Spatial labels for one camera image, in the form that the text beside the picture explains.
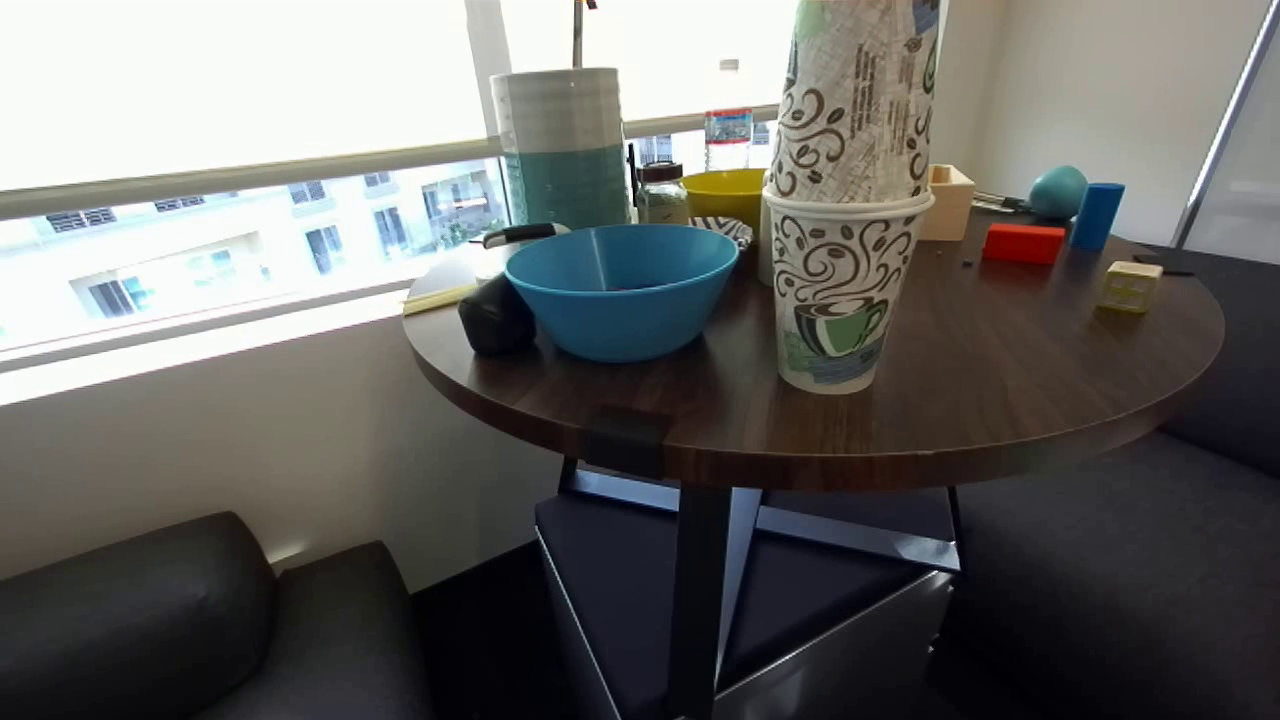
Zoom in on red block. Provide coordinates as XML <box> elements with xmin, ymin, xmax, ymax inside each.
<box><xmin>984</xmin><ymin>223</ymin><xmax>1063</xmax><ymax>267</ymax></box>

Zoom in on yellow bowl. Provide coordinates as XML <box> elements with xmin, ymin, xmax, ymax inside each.
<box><xmin>686</xmin><ymin>169</ymin><xmax>766</xmax><ymax>223</ymax></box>

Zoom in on black round object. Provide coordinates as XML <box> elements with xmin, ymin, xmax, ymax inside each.
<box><xmin>461</xmin><ymin>277</ymin><xmax>537</xmax><ymax>357</ymax></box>

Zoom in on black sofa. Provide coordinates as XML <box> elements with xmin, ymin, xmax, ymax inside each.
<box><xmin>0</xmin><ymin>510</ymin><xmax>435</xmax><ymax>720</ymax></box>
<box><xmin>946</xmin><ymin>251</ymin><xmax>1280</xmax><ymax>720</ymax></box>

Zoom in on upright patterned paper cup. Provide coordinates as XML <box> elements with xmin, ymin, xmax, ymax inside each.
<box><xmin>766</xmin><ymin>190</ymin><xmax>932</xmax><ymax>396</ymax></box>

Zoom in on blue block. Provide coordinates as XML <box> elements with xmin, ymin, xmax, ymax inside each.
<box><xmin>1073</xmin><ymin>182</ymin><xmax>1126</xmax><ymax>251</ymax></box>

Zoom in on round dark wooden table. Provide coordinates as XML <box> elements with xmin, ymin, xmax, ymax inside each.
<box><xmin>404</xmin><ymin>242</ymin><xmax>1225</xmax><ymax>720</ymax></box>

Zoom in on small yellow white cube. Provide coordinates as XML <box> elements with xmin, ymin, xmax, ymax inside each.
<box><xmin>1102</xmin><ymin>259</ymin><xmax>1166</xmax><ymax>315</ymax></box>

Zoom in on white and teal canister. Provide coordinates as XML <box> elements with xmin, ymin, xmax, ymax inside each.
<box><xmin>491</xmin><ymin>68</ymin><xmax>629</xmax><ymax>228</ymax></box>

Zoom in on blue plastic bowl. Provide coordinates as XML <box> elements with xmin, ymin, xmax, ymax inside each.
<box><xmin>503</xmin><ymin>223</ymin><xmax>742</xmax><ymax>363</ymax></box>

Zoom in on wooden box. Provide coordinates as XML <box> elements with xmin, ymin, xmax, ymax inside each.
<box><xmin>921</xmin><ymin>163</ymin><xmax>973</xmax><ymax>239</ymax></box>

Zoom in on teal scoop spoon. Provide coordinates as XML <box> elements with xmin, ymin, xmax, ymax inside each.
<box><xmin>975</xmin><ymin>163</ymin><xmax>1087</xmax><ymax>218</ymax></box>

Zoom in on glass jar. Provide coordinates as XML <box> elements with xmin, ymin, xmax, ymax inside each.
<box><xmin>635</xmin><ymin>163</ymin><xmax>687</xmax><ymax>223</ymax></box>

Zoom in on patterned paper cup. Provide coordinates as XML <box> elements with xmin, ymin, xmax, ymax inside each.
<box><xmin>769</xmin><ymin>0</ymin><xmax>946</xmax><ymax>202</ymax></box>
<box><xmin>766</xmin><ymin>190</ymin><xmax>932</xmax><ymax>396</ymax></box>

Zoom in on black sofa left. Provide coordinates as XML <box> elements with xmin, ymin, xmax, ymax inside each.
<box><xmin>0</xmin><ymin>510</ymin><xmax>435</xmax><ymax>720</ymax></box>

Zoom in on black sofa right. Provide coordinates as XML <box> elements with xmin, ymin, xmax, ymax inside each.
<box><xmin>946</xmin><ymin>251</ymin><xmax>1280</xmax><ymax>720</ymax></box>

